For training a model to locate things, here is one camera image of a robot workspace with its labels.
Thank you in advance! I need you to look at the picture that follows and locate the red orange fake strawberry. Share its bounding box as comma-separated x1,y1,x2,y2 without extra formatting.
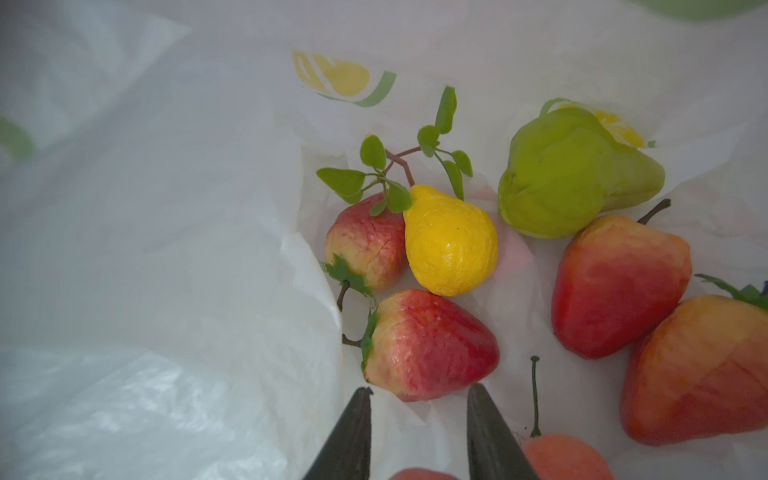
620,275,767,446

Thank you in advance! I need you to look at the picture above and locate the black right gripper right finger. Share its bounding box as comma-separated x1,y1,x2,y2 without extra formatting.
467,383,539,480

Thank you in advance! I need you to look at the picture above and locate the red yellow fake apple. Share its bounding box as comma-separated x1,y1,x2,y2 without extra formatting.
342,289,501,402

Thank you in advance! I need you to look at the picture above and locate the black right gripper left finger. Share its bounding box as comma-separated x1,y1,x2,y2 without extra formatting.
303,387,373,480

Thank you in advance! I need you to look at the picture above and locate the yellow fake pear with leaves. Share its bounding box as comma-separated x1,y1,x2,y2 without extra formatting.
316,87,499,296

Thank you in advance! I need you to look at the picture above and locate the green fake pear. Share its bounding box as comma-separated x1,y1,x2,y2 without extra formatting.
498,108,666,239

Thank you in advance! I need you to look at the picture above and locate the small pink fake peach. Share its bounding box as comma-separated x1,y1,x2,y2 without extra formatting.
522,355,615,480

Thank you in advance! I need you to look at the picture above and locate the small red fake apple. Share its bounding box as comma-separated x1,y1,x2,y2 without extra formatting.
322,193,407,308

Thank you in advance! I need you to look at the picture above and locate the white lemon-print plastic bag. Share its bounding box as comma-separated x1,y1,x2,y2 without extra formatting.
1,1,767,479

